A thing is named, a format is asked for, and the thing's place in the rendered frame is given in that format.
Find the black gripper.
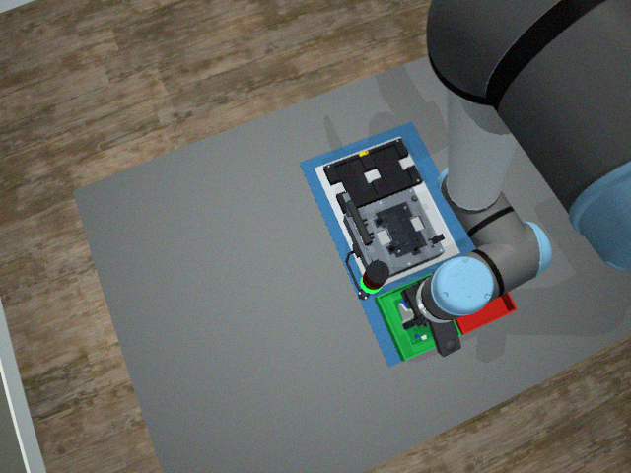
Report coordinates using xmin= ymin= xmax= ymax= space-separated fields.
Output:
xmin=398 ymin=275 xmax=431 ymax=330

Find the green bin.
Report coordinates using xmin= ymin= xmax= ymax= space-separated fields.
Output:
xmin=375 ymin=273 xmax=436 ymax=361

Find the green circuit board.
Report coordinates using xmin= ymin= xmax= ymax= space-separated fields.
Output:
xmin=394 ymin=298 xmax=432 ymax=345

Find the red bin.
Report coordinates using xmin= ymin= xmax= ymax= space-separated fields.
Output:
xmin=455 ymin=292 xmax=517 ymax=335

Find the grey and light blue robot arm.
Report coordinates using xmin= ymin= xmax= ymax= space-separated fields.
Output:
xmin=416 ymin=0 xmax=631 ymax=357

